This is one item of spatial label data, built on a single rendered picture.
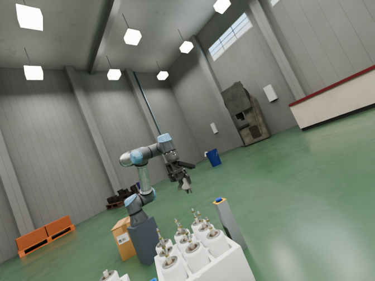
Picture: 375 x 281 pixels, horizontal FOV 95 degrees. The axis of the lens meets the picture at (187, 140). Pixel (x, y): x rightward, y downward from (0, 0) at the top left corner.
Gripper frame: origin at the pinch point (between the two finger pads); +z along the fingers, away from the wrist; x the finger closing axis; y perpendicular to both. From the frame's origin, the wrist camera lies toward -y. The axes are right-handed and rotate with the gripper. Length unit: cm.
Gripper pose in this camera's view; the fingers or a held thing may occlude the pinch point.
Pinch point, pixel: (190, 190)
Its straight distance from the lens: 102.1
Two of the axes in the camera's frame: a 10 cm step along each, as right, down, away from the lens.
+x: 5.1, -2.9, -8.1
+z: 4.0, 9.1, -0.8
